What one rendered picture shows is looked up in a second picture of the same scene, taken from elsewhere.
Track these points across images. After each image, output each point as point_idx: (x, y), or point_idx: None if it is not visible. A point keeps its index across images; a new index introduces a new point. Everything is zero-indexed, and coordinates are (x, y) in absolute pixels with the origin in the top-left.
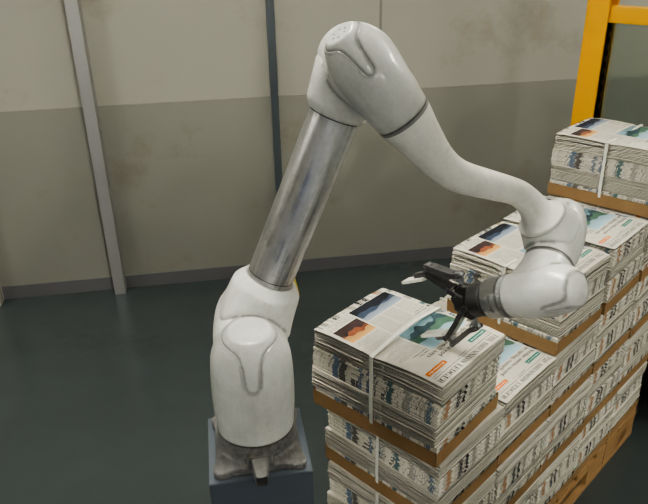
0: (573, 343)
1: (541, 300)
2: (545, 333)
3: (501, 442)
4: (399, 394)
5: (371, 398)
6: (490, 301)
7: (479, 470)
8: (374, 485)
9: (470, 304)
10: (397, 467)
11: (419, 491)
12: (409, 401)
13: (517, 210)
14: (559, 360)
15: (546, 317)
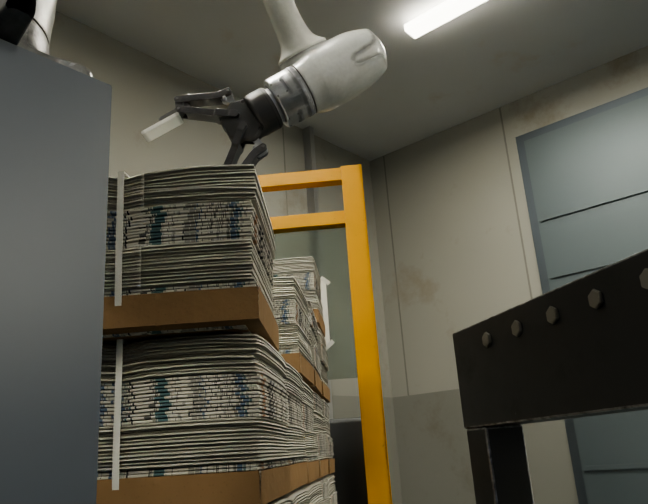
0: (306, 385)
1: (350, 46)
2: (280, 350)
3: (287, 440)
4: (177, 215)
5: (120, 249)
6: (286, 79)
7: (280, 453)
8: (108, 502)
9: (257, 99)
10: (164, 414)
11: (218, 430)
12: (196, 219)
13: (282, 28)
14: (302, 392)
15: (355, 79)
